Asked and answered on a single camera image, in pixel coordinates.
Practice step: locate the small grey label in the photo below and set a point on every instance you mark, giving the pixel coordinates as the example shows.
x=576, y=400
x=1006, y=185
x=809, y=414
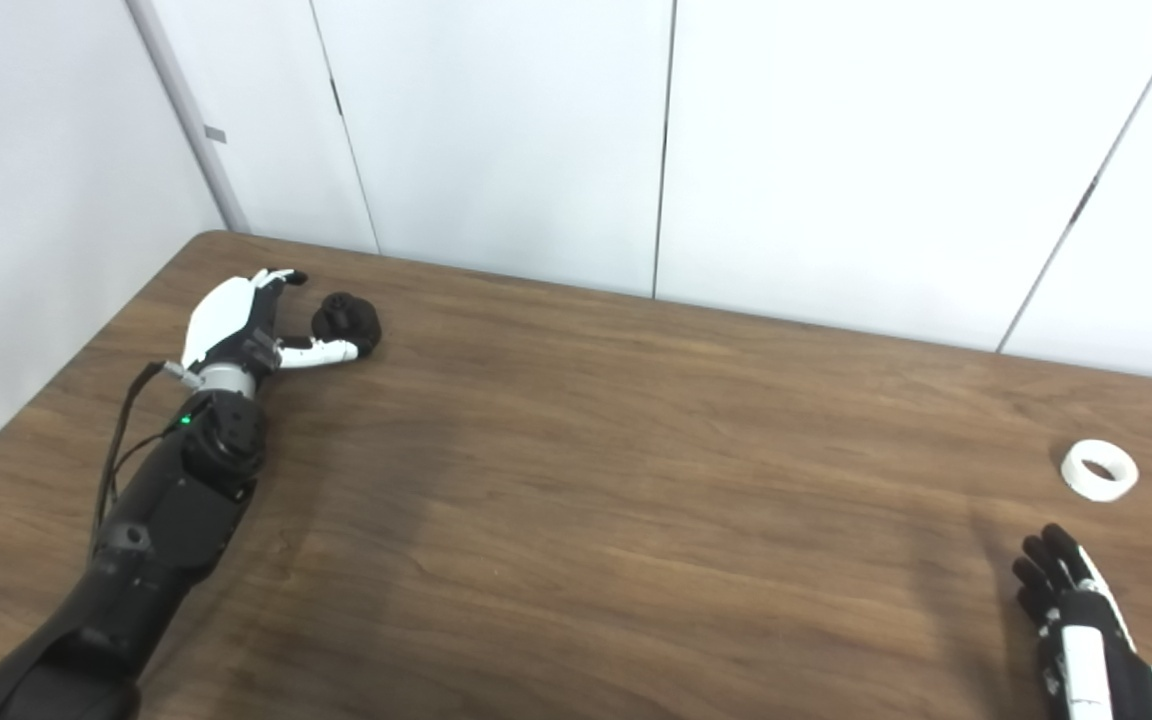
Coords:
x=215, y=134

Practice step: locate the grey wall corner post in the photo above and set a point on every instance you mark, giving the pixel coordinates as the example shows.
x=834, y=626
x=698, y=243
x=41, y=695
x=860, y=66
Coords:
x=191, y=120

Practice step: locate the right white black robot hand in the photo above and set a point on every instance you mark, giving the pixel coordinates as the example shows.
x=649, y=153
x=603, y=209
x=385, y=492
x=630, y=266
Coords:
x=1086, y=650

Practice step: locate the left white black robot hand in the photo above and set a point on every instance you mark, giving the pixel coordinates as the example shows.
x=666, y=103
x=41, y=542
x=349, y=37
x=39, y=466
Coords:
x=221, y=320

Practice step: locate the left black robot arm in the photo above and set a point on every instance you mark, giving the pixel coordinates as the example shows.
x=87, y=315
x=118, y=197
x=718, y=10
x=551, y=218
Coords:
x=156, y=530

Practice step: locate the round black plastic part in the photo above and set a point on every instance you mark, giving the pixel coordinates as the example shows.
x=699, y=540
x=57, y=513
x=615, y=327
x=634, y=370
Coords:
x=348, y=318

